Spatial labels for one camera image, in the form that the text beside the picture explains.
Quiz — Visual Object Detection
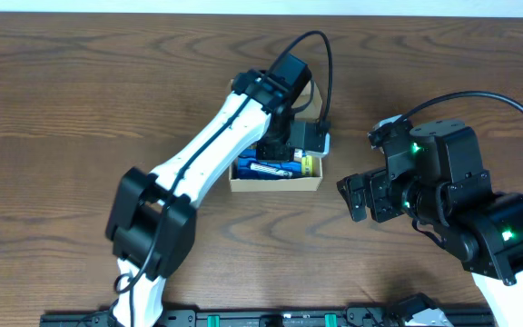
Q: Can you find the black whiteboard marker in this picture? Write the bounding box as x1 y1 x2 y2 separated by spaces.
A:
250 163 293 178

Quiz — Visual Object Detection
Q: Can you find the yellow highlighter pen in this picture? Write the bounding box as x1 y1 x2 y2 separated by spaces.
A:
301 156 313 177

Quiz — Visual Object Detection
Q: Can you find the blue utility knife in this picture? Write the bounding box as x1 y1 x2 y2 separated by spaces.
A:
237 157 302 180

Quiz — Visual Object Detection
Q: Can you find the cardboard box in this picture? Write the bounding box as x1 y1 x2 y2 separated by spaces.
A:
227 83 323 193

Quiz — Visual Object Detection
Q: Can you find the blue whiteboard marker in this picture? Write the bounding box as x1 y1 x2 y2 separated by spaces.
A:
293 149 307 162

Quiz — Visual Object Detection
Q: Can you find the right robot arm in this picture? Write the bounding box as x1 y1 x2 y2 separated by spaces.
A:
337 120 523 326

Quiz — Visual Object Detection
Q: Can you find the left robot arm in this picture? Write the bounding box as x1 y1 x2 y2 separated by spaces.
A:
105 68 311 326

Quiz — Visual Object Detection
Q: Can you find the black mounting rail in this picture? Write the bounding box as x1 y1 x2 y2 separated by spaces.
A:
39 293 497 327

